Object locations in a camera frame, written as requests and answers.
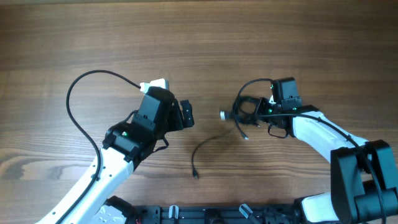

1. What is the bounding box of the black usb cable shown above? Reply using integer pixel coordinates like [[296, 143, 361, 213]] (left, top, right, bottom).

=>
[[190, 95, 265, 180]]

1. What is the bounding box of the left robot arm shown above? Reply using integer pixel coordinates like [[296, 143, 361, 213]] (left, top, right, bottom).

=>
[[40, 86, 194, 223]]

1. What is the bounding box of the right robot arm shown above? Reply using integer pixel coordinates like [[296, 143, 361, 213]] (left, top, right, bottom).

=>
[[255, 78, 397, 223]]

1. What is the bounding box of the right camera black cable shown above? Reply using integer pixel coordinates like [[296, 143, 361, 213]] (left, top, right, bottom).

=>
[[233, 78, 388, 224]]

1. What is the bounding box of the camera black cable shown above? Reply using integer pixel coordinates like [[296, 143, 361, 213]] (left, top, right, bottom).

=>
[[233, 78, 388, 224], [54, 69, 142, 224]]

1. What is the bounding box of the left camera black cable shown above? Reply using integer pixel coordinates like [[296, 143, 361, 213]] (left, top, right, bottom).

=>
[[54, 69, 142, 224]]

